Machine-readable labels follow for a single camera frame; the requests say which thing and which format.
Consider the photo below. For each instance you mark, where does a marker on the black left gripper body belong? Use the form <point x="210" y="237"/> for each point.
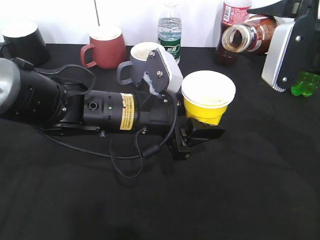
<point x="153" y="114"/>

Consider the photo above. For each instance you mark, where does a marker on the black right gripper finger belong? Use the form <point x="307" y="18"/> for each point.
<point x="277" y="9"/>

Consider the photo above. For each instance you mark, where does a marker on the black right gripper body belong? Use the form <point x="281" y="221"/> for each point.
<point x="302" y="53"/>

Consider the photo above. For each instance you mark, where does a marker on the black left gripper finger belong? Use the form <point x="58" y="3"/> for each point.
<point x="189" y="132"/>

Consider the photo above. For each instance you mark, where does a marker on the orange Nescafe coffee bottle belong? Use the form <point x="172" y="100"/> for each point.
<point x="252" y="36"/>

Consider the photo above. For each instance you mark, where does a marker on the yellow paper cup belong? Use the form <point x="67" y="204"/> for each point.
<point x="207" y="95"/>

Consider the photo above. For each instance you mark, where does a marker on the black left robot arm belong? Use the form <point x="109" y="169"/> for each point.
<point x="58" y="106"/>

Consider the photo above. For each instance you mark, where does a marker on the green Sprite bottle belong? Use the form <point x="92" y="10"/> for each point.
<point x="306" y="84"/>

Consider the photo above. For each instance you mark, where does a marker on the dark cola bottle red label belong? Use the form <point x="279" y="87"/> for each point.
<point x="233" y="12"/>

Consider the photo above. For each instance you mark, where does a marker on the grey ceramic mug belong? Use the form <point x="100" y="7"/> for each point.
<point x="137" y="63"/>

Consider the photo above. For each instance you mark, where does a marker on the red-brown ceramic mug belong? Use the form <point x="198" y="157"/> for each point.
<point x="107" y="45"/>

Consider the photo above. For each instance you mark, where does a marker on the clear water bottle green label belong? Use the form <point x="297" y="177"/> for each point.
<point x="169" y="30"/>

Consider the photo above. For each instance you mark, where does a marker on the black ceramic mug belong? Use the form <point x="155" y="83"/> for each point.
<point x="24" y="40"/>

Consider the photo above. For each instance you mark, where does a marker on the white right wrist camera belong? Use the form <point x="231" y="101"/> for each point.
<point x="275" y="55"/>

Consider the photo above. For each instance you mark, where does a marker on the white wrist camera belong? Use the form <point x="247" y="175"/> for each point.
<point x="275" y="55"/>
<point x="162" y="73"/>

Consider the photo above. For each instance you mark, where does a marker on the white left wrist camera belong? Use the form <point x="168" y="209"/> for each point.
<point x="162" y="73"/>

